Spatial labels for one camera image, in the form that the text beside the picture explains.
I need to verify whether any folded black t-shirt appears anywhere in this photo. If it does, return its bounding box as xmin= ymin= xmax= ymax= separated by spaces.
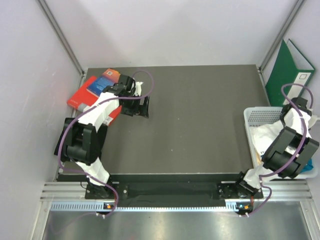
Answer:
xmin=53 ymin=117 xmax=76 ymax=158

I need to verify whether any grey slotted cable duct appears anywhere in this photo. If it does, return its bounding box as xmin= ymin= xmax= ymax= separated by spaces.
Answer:
xmin=49 ymin=201 xmax=253 ymax=213

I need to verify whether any small blue orange book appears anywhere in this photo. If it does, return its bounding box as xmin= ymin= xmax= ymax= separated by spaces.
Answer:
xmin=86 ymin=68 xmax=121 ymax=97

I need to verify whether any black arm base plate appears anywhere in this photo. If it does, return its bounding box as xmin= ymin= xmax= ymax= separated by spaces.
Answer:
xmin=85 ymin=181 xmax=262 ymax=201

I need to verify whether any teal blue t-shirt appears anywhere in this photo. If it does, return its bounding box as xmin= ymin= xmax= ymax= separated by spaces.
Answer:
xmin=301 ymin=159 xmax=314 ymax=173

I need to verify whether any white plastic basket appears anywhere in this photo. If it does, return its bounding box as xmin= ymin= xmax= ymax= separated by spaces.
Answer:
xmin=243 ymin=106 xmax=318 ymax=180

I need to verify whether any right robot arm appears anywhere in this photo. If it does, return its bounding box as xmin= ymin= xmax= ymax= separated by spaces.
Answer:
xmin=233 ymin=97 xmax=320 ymax=198

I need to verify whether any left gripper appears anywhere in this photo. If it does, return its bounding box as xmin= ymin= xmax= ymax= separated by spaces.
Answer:
xmin=121 ymin=92 xmax=149 ymax=119

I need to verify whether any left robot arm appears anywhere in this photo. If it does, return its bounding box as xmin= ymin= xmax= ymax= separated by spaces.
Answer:
xmin=54 ymin=81 xmax=150 ymax=199

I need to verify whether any white flower print t-shirt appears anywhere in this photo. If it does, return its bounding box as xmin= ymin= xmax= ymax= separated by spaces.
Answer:
xmin=249 ymin=120 xmax=284 ymax=161

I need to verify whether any green lever arch binder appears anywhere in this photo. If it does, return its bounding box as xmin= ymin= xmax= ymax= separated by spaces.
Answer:
xmin=265 ymin=39 xmax=315 ymax=107

